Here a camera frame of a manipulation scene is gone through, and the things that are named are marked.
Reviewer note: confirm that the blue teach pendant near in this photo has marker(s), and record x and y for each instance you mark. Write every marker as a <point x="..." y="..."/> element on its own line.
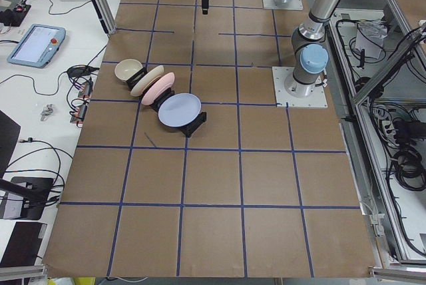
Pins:
<point x="38" y="46"/>

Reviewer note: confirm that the cream plate in rack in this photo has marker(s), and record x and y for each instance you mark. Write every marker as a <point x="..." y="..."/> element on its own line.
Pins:
<point x="146" y="81"/>

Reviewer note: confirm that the cream bowl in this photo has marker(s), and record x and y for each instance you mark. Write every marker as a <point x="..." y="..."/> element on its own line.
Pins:
<point x="127" y="68"/>

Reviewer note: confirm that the pink plate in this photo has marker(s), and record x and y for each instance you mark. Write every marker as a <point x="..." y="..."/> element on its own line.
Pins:
<point x="158" y="88"/>

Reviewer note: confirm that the black dish rack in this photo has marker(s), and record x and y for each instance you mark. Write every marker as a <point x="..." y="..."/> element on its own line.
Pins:
<point x="188" y="129"/>

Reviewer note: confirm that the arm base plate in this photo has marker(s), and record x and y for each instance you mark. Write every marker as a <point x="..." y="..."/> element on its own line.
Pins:
<point x="290" y="5"/>
<point x="316" y="98"/>

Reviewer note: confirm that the light blue plate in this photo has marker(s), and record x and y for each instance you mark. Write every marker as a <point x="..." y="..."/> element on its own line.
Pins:
<point x="179" y="110"/>

